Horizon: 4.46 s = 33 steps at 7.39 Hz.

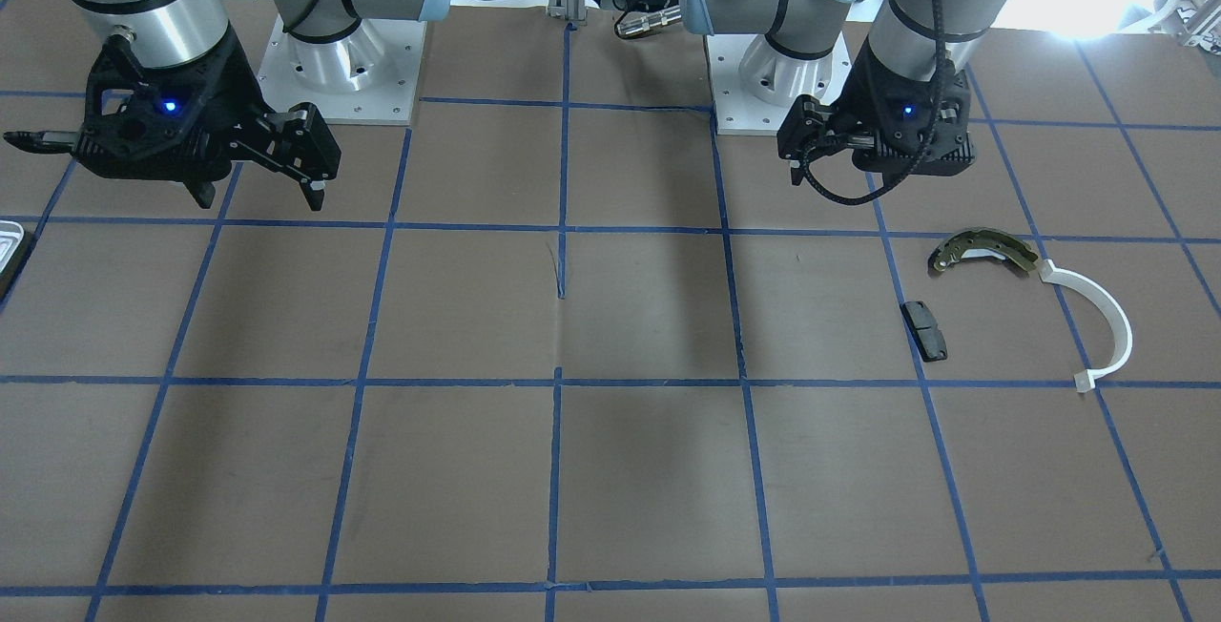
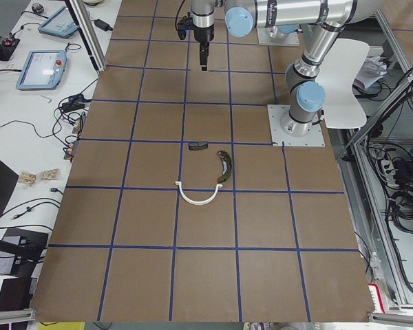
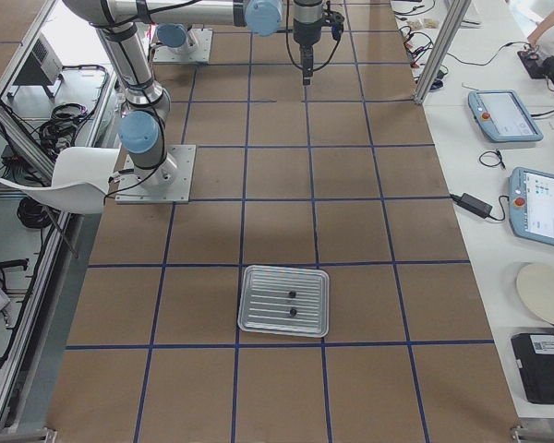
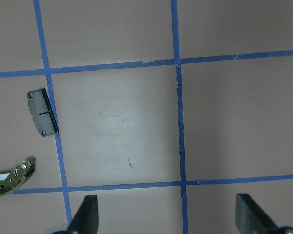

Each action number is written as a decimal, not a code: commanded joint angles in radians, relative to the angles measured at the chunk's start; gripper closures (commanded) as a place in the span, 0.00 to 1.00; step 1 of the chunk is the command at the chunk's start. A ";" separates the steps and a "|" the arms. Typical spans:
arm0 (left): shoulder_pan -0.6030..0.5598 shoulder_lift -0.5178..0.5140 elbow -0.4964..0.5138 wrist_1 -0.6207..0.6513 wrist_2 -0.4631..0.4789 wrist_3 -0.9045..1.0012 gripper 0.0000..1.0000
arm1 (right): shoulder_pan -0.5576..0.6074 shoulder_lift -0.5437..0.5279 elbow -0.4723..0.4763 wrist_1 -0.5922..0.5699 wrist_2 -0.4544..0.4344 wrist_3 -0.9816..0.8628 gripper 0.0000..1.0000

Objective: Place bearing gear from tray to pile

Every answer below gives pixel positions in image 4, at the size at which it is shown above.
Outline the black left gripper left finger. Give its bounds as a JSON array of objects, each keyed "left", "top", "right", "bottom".
[{"left": 66, "top": 195, "right": 99, "bottom": 234}]

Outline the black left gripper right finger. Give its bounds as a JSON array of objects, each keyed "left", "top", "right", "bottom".
[{"left": 235, "top": 193, "right": 279, "bottom": 234}]

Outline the olive brake shoe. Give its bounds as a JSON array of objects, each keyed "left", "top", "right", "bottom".
[{"left": 0, "top": 156, "right": 36, "bottom": 197}]

